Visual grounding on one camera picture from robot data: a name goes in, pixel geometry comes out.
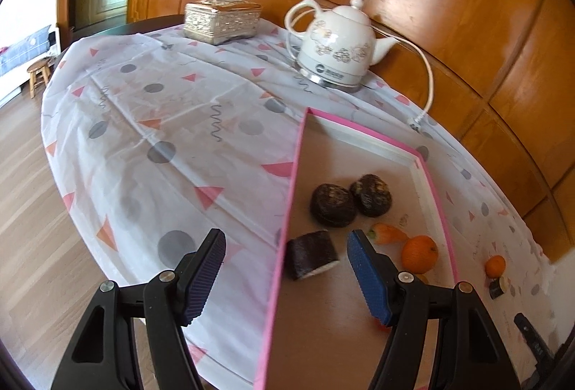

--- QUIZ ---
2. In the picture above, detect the silver kettle base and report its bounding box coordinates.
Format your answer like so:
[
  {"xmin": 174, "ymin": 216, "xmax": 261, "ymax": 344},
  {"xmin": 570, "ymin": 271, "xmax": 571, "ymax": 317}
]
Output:
[{"xmin": 294, "ymin": 60, "xmax": 364, "ymax": 93}]

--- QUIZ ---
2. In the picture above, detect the white power cord with plug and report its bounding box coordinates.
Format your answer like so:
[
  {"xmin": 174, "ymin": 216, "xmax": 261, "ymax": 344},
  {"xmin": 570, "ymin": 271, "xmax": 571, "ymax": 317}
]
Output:
[{"xmin": 373, "ymin": 28, "xmax": 434, "ymax": 131}]

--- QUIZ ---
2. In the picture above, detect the small wooden stool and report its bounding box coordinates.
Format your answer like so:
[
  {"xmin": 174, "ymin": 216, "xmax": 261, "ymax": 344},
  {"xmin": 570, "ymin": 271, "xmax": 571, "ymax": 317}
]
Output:
[{"xmin": 26, "ymin": 60, "xmax": 51, "ymax": 99}]

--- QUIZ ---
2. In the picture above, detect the blue patterned cloth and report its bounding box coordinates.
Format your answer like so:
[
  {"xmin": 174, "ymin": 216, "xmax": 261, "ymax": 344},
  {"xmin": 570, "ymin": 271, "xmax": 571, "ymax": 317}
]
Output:
[{"xmin": 0, "ymin": 25, "xmax": 51, "ymax": 76}]

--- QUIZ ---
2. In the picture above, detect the dark round fruit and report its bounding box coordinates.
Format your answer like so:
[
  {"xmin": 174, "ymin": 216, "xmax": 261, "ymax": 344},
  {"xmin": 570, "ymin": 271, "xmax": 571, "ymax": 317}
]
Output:
[
  {"xmin": 349, "ymin": 175, "xmax": 393, "ymax": 218},
  {"xmin": 310, "ymin": 182, "xmax": 358, "ymax": 228}
]

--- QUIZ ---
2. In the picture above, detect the small orange carrot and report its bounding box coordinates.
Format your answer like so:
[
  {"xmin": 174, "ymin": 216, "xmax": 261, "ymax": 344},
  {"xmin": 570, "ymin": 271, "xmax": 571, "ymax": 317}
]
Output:
[{"xmin": 368, "ymin": 223, "xmax": 409, "ymax": 245}]

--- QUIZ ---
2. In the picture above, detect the orange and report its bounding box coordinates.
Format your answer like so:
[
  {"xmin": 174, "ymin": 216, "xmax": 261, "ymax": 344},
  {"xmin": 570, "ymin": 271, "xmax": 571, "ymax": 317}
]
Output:
[
  {"xmin": 401, "ymin": 235, "xmax": 438, "ymax": 274},
  {"xmin": 485, "ymin": 254, "xmax": 507, "ymax": 278}
]

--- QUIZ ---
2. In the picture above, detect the dark table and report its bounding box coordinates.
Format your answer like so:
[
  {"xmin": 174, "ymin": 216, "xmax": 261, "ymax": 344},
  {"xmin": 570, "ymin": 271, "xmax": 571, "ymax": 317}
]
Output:
[{"xmin": 53, "ymin": 14, "xmax": 186, "ymax": 59}]

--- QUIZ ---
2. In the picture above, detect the pink cardboard tray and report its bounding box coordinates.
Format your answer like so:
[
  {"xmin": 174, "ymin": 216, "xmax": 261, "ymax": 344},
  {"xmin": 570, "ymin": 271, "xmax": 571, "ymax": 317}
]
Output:
[{"xmin": 252, "ymin": 106, "xmax": 458, "ymax": 390}]

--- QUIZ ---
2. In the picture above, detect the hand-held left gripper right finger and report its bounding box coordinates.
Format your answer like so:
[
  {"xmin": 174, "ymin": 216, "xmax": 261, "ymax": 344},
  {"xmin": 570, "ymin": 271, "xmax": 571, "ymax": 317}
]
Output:
[{"xmin": 347, "ymin": 229, "xmax": 522, "ymax": 390}]

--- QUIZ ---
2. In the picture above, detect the white ceramic electric kettle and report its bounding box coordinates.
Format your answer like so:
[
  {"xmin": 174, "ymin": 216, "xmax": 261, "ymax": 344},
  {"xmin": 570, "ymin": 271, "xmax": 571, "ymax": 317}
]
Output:
[{"xmin": 284, "ymin": 0, "xmax": 400, "ymax": 81}]

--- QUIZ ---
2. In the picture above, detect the silver ornate tissue box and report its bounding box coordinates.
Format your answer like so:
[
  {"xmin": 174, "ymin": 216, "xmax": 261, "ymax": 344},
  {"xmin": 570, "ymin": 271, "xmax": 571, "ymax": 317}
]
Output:
[{"xmin": 183, "ymin": 0, "xmax": 262, "ymax": 46}]

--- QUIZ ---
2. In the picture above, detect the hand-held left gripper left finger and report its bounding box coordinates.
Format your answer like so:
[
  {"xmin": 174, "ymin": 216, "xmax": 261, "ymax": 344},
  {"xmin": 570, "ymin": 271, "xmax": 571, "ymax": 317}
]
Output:
[{"xmin": 49, "ymin": 228, "xmax": 226, "ymax": 390}]

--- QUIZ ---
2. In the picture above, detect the white patterned tablecloth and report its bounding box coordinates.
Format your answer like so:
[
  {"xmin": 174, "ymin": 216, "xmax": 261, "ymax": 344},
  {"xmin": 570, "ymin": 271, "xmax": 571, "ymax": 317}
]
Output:
[{"xmin": 40, "ymin": 15, "xmax": 555, "ymax": 390}]

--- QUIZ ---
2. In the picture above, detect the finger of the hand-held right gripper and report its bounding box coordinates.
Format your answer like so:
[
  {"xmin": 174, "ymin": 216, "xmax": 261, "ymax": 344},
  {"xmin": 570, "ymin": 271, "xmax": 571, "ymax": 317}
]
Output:
[{"xmin": 513, "ymin": 313, "xmax": 558, "ymax": 373}]

